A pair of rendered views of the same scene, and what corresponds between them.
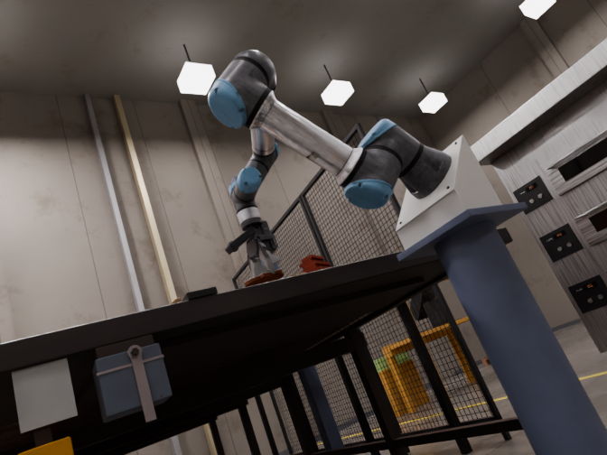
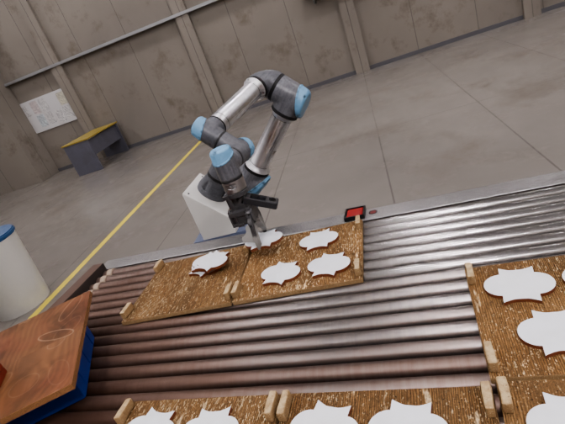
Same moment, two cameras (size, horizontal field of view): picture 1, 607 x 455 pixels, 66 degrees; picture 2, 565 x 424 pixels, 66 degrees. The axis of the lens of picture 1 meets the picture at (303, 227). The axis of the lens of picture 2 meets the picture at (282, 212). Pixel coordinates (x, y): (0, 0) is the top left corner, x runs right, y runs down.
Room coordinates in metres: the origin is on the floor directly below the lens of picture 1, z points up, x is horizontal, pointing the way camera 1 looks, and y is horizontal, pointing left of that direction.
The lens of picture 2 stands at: (2.17, 1.35, 1.65)
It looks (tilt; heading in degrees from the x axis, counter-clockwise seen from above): 23 degrees down; 236
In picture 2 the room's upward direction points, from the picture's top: 21 degrees counter-clockwise
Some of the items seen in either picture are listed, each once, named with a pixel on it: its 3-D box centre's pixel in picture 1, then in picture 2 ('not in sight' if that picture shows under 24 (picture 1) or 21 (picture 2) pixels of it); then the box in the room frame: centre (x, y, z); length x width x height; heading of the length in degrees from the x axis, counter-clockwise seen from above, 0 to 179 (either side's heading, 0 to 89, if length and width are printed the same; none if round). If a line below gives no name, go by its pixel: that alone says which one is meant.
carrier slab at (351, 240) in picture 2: not in sight; (302, 259); (1.46, 0.33, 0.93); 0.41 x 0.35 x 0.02; 127
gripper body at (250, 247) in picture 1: (258, 238); (241, 207); (1.50, 0.16, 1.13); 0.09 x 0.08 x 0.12; 128
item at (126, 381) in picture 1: (132, 384); not in sight; (1.03, 0.47, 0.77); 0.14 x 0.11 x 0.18; 124
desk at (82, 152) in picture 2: not in sight; (97, 148); (-0.85, -9.27, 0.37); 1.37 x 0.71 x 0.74; 39
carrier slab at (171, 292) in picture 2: not in sight; (192, 282); (1.71, 0.00, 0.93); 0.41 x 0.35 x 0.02; 127
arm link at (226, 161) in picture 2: (242, 198); (225, 163); (1.49, 0.16, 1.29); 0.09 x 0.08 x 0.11; 24
